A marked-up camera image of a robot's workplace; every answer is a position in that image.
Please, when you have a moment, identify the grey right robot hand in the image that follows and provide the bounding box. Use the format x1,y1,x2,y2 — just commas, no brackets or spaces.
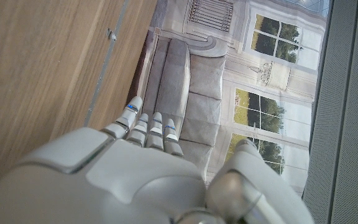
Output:
0,95,315,224

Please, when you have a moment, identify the long grey tape strip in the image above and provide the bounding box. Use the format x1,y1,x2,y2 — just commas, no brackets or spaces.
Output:
83,0,131,128

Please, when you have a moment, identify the printed living room backdrop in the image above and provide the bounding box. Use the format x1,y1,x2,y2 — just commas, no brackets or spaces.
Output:
126,0,331,197

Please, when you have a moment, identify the small metal key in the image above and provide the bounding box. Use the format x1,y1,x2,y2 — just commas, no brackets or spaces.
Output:
106,27,117,42

